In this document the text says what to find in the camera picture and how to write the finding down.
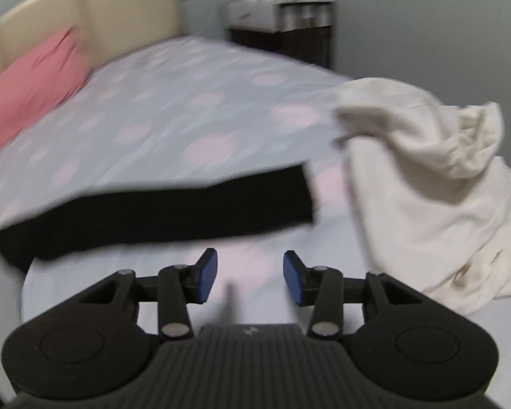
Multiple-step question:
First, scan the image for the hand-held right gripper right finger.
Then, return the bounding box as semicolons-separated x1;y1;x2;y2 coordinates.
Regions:
283;251;424;342

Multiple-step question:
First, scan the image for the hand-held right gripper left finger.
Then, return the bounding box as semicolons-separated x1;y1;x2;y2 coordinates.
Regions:
79;248;219;342

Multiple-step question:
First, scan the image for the grey shirt with black sleeves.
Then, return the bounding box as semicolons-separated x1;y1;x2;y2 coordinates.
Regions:
0;164;315;272

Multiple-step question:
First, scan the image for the cream crumpled garment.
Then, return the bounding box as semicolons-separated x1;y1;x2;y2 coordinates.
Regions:
333;77;511;314

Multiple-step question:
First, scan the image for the black and white nightstand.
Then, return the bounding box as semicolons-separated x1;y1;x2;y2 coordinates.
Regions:
220;0;337;70

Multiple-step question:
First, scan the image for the pink pillow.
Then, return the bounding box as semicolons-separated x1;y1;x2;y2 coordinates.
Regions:
0;26;91;160

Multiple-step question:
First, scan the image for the cream padded headboard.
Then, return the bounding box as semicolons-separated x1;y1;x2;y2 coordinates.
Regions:
0;0;184;84

